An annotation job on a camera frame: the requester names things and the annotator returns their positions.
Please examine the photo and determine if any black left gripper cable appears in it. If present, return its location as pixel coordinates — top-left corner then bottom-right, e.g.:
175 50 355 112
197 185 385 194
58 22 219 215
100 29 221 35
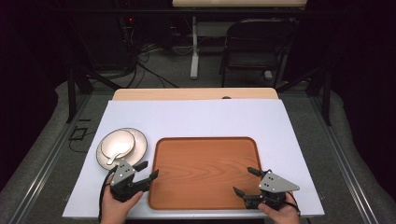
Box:
97 165 119 223

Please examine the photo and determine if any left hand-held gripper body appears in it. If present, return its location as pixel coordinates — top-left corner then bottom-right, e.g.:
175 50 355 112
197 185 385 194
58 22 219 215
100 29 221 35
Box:
109 158 151 203

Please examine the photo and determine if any desk with white legs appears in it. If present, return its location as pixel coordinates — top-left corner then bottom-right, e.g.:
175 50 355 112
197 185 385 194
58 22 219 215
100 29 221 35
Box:
171 0 308 81

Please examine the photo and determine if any person's right hand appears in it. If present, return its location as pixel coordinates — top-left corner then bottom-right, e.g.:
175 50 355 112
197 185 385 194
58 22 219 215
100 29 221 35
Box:
257 191 302 224

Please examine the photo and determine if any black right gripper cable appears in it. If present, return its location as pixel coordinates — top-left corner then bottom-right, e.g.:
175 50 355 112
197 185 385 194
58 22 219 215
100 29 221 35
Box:
274 199 302 217

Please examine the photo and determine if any black folding chair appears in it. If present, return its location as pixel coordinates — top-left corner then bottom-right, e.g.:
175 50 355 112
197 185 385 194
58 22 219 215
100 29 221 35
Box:
219 18 299 90

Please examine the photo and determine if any cream bowl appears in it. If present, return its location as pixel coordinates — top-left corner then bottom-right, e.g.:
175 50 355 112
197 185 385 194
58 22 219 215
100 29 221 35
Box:
100 129 136 161

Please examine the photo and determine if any metal floor rail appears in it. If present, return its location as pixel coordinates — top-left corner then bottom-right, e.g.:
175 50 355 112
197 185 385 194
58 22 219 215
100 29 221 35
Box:
8 92 92 224
307 95 380 224

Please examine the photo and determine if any person's left hand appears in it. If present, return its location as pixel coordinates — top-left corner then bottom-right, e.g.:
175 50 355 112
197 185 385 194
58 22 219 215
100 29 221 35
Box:
99 183 145 224

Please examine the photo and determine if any cream dark-rimmed plate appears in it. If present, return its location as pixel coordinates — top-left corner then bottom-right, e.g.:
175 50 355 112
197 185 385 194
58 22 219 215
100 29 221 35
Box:
95 127 149 172

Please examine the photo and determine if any white ceramic spoon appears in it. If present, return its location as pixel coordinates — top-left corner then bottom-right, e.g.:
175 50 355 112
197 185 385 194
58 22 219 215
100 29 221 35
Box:
106 150 126 166

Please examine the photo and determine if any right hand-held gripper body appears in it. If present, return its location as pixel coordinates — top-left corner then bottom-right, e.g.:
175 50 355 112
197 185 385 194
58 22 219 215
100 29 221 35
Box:
244 169 301 212

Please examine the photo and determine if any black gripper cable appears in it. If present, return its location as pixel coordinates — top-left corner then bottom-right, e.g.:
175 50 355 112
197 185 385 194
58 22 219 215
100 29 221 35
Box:
274 199 302 217
97 165 119 223

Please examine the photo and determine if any brown wooden tray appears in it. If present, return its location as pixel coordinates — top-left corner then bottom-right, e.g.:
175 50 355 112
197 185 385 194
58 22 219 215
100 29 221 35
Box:
148 136 263 211

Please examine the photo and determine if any bundle of floor cables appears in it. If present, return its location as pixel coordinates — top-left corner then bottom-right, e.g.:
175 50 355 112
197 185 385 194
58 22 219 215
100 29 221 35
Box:
120 18 180 90

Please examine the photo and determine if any black metal stand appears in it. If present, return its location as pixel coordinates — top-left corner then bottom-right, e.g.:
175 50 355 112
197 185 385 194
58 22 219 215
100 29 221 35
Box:
65 65 123 124
276 65 332 127

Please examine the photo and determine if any white table sheet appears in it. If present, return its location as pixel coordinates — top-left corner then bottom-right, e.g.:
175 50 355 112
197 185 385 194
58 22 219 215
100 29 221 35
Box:
62 99 326 219

